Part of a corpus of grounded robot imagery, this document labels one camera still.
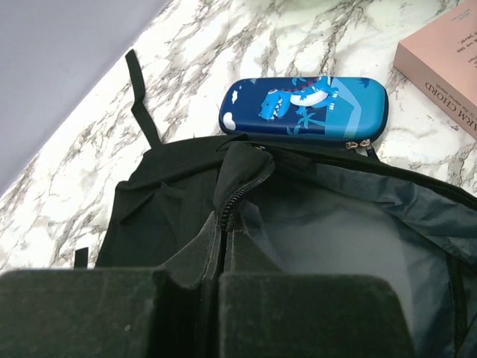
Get blue dinosaur pencil case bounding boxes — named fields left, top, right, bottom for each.
left=218, top=75, right=388, bottom=158

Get white book pink flowers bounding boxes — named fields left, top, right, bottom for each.
left=394, top=1, right=476, bottom=137

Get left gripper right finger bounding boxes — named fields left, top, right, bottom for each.
left=218, top=231, right=417, bottom=357

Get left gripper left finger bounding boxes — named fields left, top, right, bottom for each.
left=1, top=213, right=222, bottom=357

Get black backpack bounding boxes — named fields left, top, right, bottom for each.
left=95, top=51, right=476, bottom=357

